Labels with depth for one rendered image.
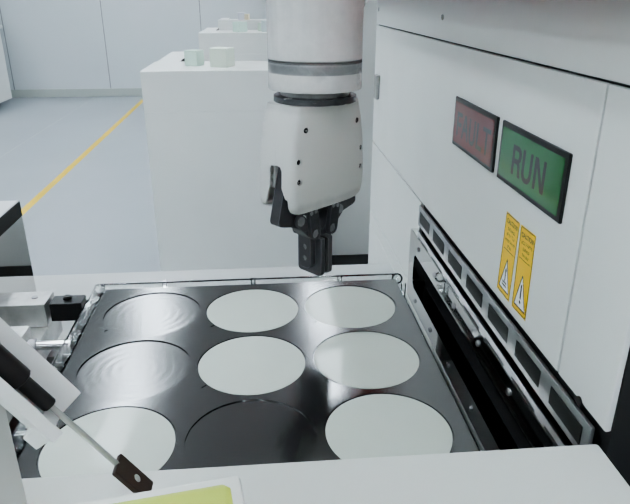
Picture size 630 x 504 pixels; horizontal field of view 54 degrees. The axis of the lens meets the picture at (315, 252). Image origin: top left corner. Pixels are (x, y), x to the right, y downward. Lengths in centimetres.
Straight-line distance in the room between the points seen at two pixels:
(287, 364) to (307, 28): 30
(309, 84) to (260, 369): 26
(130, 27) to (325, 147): 803
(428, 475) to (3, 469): 22
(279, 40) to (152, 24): 797
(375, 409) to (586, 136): 27
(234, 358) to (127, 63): 807
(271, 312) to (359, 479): 34
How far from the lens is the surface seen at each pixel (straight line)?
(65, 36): 875
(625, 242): 38
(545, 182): 46
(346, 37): 54
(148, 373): 60
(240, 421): 52
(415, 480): 38
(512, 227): 52
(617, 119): 39
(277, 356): 60
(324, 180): 57
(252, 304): 70
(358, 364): 59
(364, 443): 50
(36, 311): 74
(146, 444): 52
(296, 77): 54
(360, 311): 68
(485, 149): 57
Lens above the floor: 122
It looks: 23 degrees down
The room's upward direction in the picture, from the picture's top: straight up
